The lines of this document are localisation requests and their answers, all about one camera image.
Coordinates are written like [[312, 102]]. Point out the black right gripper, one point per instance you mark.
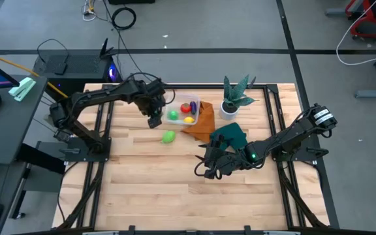
[[224, 160]]

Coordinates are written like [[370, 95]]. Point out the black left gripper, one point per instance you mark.
[[155, 104]]

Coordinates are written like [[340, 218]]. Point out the round light green toy lime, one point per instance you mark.
[[173, 115]]

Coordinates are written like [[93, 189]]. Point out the red toy tomato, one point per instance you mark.
[[185, 107]]

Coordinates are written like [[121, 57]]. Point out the oval light green toy fruit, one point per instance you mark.
[[168, 137]]

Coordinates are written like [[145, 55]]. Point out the yellow toy lemon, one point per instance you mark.
[[189, 119]]

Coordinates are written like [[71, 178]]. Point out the blue toy piece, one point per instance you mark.
[[193, 107]]

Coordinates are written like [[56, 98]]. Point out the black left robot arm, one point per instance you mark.
[[93, 98]]

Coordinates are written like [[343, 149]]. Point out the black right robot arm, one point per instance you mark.
[[289, 137]]

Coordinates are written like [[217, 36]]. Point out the clear plastic tupperware container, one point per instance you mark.
[[179, 98]]

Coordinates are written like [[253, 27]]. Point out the orange cloth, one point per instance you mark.
[[206, 125]]

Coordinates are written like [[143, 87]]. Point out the dark green cloth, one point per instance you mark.
[[233, 132]]

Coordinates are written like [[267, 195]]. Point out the snake plant in white pot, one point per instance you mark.
[[233, 98]]

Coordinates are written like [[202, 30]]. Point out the black computer tower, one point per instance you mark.
[[83, 68]]

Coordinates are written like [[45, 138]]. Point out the small black box device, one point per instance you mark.
[[60, 65]]

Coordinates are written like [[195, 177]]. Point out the mint green stapler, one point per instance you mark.
[[23, 88]]

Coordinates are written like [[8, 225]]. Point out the dark grey desk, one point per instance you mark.
[[11, 130]]

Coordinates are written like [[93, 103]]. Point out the grey metal furniture foot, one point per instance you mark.
[[375, 94]]

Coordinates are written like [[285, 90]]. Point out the black aluminium rig frame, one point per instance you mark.
[[207, 86]]

